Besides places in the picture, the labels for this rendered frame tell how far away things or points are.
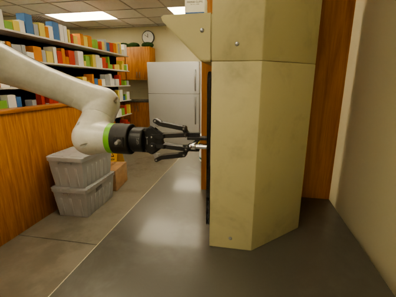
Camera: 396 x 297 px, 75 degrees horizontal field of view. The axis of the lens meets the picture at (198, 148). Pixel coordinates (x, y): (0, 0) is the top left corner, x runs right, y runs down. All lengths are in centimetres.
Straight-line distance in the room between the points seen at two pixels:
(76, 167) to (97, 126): 201
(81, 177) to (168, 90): 342
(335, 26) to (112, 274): 96
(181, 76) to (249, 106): 509
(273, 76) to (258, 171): 22
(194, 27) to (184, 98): 506
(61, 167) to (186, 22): 245
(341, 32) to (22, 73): 98
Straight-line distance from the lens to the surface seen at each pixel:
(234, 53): 60
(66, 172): 290
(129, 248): 75
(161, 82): 579
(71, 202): 300
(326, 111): 101
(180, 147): 74
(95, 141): 80
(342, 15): 103
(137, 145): 76
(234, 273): 66
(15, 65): 91
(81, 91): 88
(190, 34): 62
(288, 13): 67
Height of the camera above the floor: 136
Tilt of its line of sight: 14 degrees down
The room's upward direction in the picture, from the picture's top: straight up
